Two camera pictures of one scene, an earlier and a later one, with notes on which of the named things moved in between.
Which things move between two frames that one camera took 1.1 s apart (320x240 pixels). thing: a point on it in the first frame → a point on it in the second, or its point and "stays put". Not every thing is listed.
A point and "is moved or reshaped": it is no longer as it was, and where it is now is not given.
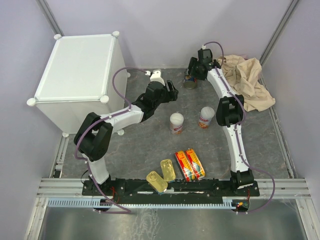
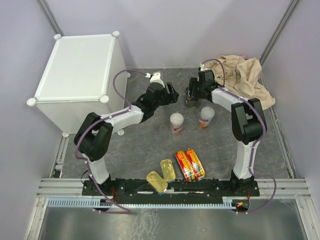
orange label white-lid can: (207, 113) stays put
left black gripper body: (158, 103) stays put
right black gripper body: (194, 71) → (194, 82)
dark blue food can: (190, 82) is moved or reshaped
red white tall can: (176, 120) stays put
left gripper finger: (169, 92) stays put
